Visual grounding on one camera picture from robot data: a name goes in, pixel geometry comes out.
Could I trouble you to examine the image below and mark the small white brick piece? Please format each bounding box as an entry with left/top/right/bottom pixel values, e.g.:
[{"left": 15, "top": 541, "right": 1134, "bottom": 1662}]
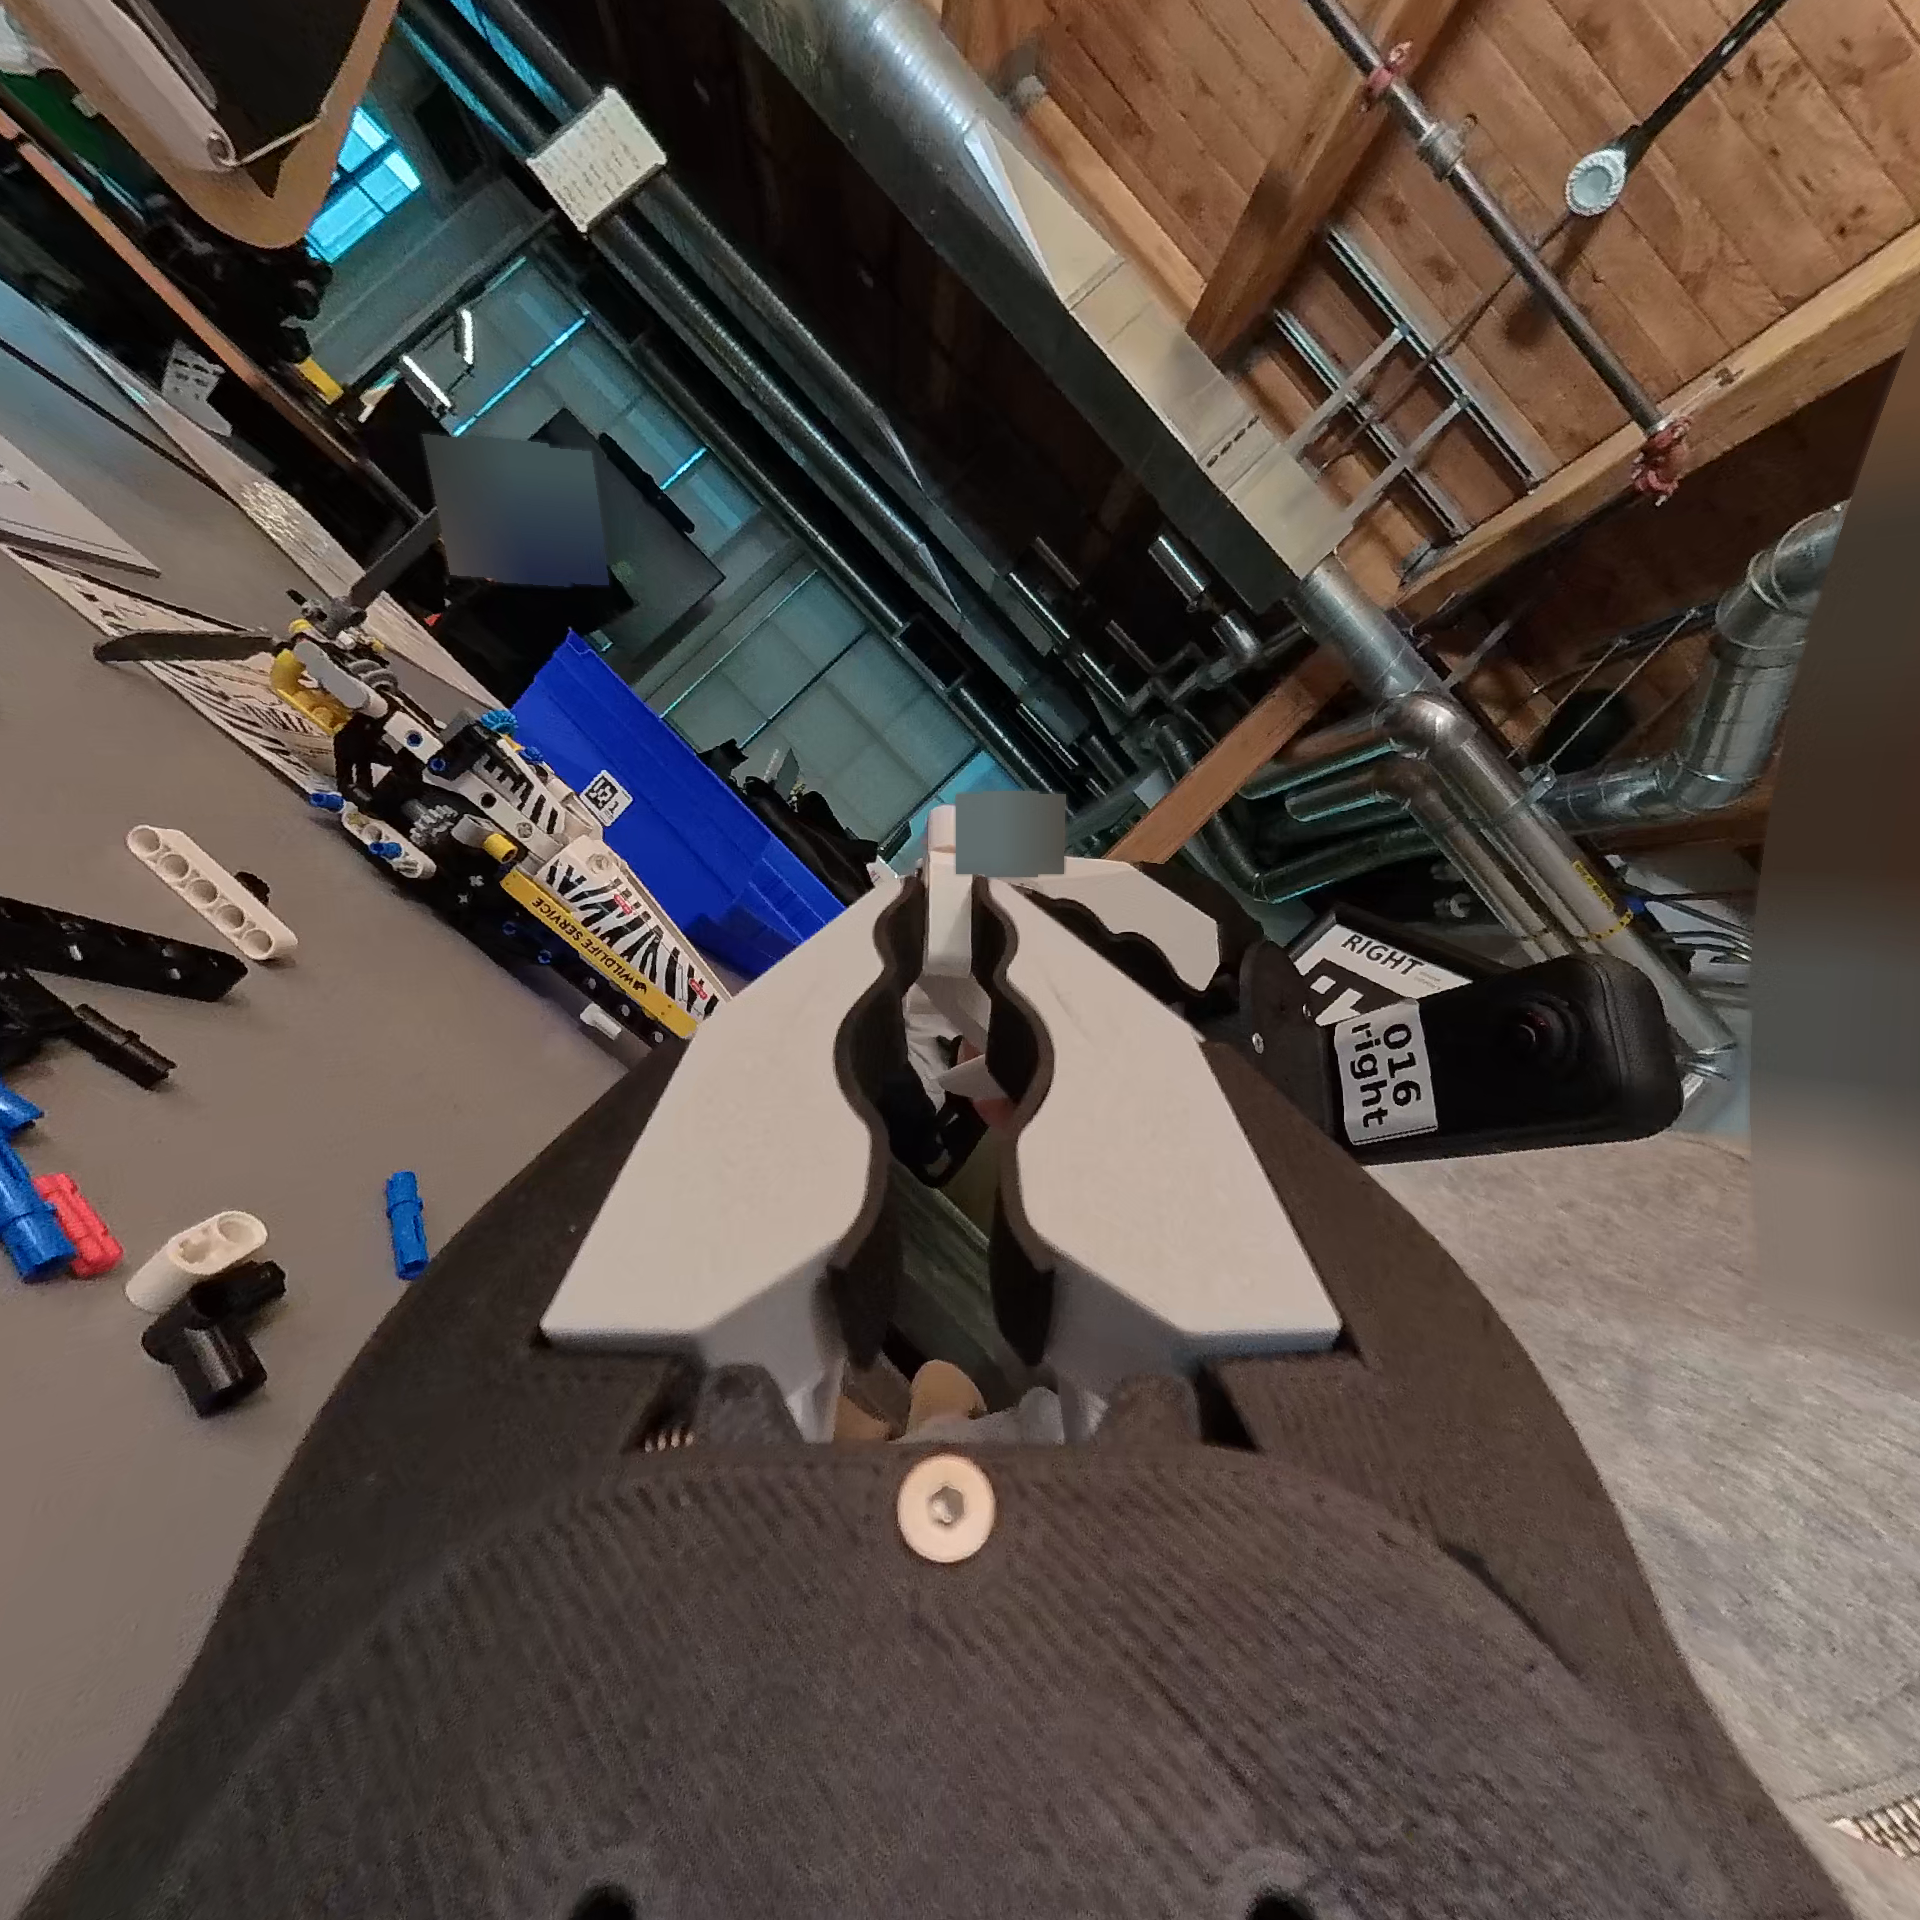
[{"left": 895, "top": 806, "right": 1038, "bottom": 1119}]

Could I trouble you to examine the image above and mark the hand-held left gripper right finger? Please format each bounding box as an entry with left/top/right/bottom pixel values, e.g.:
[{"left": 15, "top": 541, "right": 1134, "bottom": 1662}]
[{"left": 978, "top": 880, "right": 1346, "bottom": 1431}]

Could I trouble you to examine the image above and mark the silver round duct elbow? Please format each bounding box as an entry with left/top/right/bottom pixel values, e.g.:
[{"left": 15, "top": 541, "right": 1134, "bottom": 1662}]
[{"left": 1535, "top": 507, "right": 1849, "bottom": 841}]

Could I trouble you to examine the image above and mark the white hanging sign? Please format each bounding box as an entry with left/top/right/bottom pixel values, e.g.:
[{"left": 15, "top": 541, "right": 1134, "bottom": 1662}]
[{"left": 525, "top": 86, "right": 669, "bottom": 230}]

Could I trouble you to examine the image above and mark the black monitor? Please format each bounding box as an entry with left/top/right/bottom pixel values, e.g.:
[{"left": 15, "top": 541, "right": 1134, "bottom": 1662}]
[{"left": 598, "top": 428, "right": 732, "bottom": 644}]

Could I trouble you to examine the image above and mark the person's grey hoodie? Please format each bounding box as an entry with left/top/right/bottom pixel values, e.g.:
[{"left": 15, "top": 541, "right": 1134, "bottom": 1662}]
[{"left": 1357, "top": 1124, "right": 1920, "bottom": 1920}]

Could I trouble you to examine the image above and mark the white lego beam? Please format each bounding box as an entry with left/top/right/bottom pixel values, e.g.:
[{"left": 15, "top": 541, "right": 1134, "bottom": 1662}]
[{"left": 123, "top": 822, "right": 301, "bottom": 959}]

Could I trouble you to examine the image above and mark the ceiling sprinkler pipe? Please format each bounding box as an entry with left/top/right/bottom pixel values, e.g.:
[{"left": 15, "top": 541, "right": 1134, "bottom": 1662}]
[{"left": 1302, "top": 0, "right": 1693, "bottom": 509}]

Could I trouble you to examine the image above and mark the round pendant lamp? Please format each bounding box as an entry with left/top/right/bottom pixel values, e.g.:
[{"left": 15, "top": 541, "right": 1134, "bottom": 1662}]
[{"left": 1564, "top": 0, "right": 1795, "bottom": 214}]

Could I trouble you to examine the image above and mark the silver ventilation duct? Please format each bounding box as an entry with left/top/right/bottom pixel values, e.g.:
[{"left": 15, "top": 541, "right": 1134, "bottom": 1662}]
[{"left": 719, "top": 0, "right": 1727, "bottom": 1051}]

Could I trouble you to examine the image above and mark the zebra sticker sheet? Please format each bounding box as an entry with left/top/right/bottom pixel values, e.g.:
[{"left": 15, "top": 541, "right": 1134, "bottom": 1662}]
[{"left": 7, "top": 545, "right": 505, "bottom": 797}]

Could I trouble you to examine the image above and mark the pile of loose lego pieces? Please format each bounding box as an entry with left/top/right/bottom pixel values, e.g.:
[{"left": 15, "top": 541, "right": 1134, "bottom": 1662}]
[{"left": 0, "top": 891, "right": 291, "bottom": 1420}]

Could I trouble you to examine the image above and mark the black bag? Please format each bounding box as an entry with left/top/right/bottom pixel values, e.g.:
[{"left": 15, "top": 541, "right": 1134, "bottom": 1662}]
[{"left": 732, "top": 750, "right": 902, "bottom": 909}]

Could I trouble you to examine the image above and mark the lego instruction booklet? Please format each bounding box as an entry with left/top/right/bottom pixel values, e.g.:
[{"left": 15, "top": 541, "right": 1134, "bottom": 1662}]
[{"left": 0, "top": 441, "right": 165, "bottom": 585}]

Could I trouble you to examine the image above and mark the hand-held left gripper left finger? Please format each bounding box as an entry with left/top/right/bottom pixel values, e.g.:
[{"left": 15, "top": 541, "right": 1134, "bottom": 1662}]
[{"left": 538, "top": 871, "right": 929, "bottom": 1440}]

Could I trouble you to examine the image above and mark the zebra striped lego helicopter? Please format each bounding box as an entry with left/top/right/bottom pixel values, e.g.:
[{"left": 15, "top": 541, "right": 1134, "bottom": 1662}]
[{"left": 94, "top": 509, "right": 729, "bottom": 1045}]

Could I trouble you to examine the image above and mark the blue storage bin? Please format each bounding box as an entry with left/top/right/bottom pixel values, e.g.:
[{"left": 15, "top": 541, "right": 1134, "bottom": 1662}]
[{"left": 509, "top": 631, "right": 849, "bottom": 984}]

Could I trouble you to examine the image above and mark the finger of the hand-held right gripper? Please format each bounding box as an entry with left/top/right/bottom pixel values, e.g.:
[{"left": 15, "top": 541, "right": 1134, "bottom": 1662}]
[
  {"left": 1025, "top": 862, "right": 1229, "bottom": 963},
  {"left": 1050, "top": 901, "right": 1254, "bottom": 1051}
]

